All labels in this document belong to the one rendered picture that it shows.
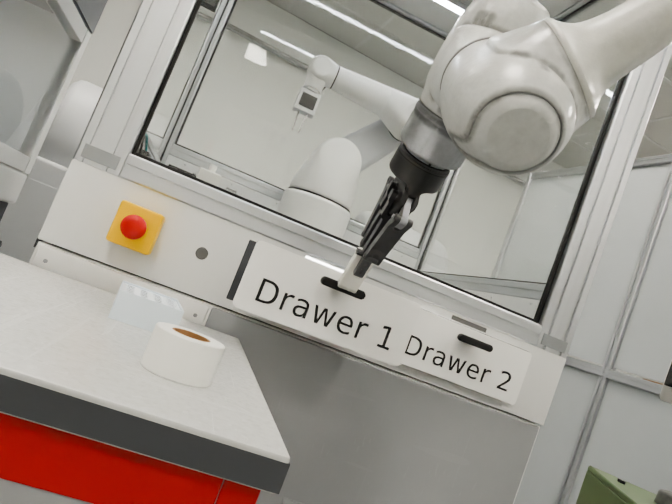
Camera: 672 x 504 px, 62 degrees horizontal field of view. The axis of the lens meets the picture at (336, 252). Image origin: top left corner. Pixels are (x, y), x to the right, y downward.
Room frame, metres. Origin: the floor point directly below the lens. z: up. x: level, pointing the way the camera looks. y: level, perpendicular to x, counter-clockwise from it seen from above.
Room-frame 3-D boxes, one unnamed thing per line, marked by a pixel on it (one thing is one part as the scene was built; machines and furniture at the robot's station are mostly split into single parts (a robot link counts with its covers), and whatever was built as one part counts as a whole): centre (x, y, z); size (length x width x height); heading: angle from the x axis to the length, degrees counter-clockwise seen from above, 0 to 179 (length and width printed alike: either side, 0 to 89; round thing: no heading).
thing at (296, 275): (0.90, -0.02, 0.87); 0.29 x 0.02 x 0.11; 103
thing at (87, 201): (1.51, 0.08, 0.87); 1.02 x 0.95 x 0.14; 103
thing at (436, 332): (1.10, -0.30, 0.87); 0.29 x 0.02 x 0.11; 103
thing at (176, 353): (0.55, 0.10, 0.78); 0.07 x 0.07 x 0.04
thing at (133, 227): (0.91, 0.32, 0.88); 0.04 x 0.03 x 0.04; 103
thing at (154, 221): (0.94, 0.33, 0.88); 0.07 x 0.05 x 0.07; 103
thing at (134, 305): (0.78, 0.21, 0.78); 0.12 x 0.08 x 0.04; 19
